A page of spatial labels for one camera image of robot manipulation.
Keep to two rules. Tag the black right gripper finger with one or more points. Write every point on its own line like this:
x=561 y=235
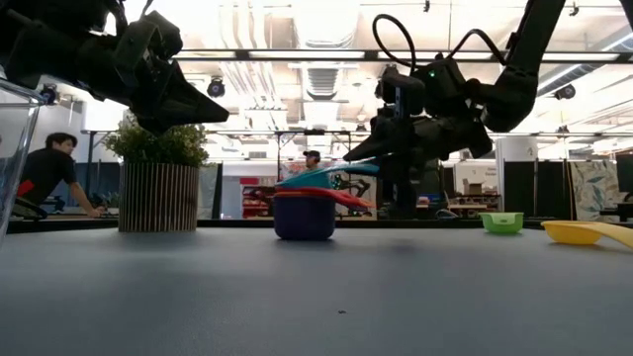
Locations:
x=381 y=155
x=386 y=143

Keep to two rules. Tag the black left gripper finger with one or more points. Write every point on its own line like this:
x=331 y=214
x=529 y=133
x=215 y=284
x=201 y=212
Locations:
x=153 y=116
x=193 y=101

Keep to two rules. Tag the teal measuring cup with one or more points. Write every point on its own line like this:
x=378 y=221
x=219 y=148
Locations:
x=311 y=180

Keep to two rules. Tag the orange measuring cup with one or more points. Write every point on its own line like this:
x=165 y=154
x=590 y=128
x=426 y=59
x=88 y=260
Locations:
x=297 y=195

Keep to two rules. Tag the purple measuring cup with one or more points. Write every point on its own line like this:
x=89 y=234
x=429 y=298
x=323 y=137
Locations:
x=304 y=220

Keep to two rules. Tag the green measuring cup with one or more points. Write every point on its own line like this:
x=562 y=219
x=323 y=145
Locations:
x=502 y=223

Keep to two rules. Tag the clear plastic basket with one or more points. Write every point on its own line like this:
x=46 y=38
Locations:
x=15 y=148

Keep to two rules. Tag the yellow measuring cup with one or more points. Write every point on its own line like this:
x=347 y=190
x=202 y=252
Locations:
x=569 y=232

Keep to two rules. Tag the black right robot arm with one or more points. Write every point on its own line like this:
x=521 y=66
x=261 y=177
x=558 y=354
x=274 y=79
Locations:
x=524 y=74

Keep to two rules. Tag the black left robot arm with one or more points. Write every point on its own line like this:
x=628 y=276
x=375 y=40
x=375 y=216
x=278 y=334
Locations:
x=39 y=44

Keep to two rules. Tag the black ceiling spotlight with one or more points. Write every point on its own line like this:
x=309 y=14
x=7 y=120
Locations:
x=565 y=92
x=48 y=94
x=216 y=88

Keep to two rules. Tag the black computer monitor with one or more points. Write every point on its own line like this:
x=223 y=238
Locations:
x=425 y=183

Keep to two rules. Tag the person with headphones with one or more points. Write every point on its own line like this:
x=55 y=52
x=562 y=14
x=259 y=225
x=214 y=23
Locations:
x=312 y=160

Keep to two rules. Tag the blue partition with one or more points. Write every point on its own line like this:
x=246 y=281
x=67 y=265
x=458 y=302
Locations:
x=104 y=178

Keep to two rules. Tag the green plant in ribbed pot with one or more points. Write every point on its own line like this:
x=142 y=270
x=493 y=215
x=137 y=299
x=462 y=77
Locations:
x=158 y=198

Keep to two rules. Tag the black partition panel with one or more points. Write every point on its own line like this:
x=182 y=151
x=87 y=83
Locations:
x=519 y=188

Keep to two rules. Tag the red and yellow sign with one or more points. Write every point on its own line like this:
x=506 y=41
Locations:
x=252 y=198

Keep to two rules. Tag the red plastic object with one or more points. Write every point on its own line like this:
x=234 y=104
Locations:
x=26 y=189

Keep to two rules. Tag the floral patterned panel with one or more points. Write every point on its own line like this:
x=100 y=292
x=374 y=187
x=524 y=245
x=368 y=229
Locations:
x=593 y=188

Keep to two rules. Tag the black screen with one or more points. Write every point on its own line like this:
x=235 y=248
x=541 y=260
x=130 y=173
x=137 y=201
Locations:
x=625 y=173

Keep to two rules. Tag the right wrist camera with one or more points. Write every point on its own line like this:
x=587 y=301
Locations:
x=410 y=94

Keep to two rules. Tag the black metal frame crossbar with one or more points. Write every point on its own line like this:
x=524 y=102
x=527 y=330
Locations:
x=242 y=55

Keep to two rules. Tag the wood and black table frame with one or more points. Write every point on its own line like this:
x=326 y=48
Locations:
x=395 y=223

